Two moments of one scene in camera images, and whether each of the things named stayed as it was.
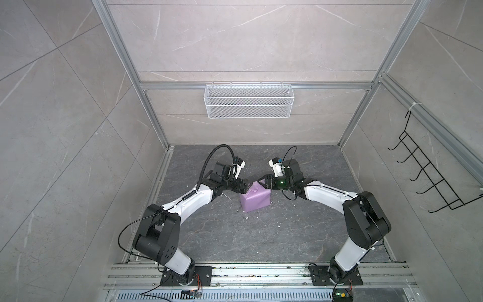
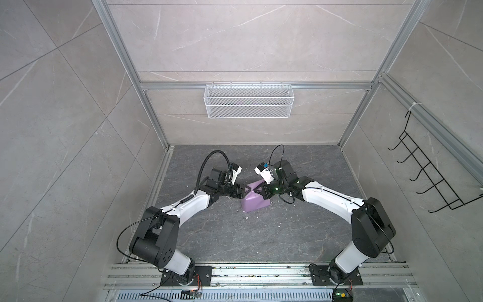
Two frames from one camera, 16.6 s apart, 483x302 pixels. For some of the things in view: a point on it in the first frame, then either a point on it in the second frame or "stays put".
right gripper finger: (267, 183) → (265, 192)
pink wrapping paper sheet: (256, 197) stays put
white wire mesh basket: (249, 101) stays put
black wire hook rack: (441, 187) stays put
